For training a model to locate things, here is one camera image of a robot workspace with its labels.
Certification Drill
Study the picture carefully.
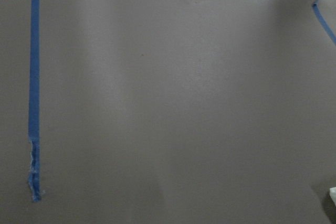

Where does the white long-sleeve cat shirt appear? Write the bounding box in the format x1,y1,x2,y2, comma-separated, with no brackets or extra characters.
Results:
329,187,336,205

